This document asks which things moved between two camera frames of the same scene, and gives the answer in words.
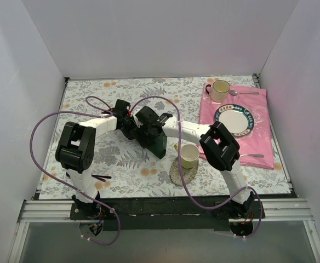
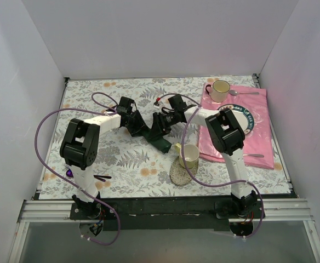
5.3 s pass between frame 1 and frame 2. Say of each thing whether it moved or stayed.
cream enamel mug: stayed
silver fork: stayed
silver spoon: stayed
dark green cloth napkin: moved
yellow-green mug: stayed
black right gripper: moved
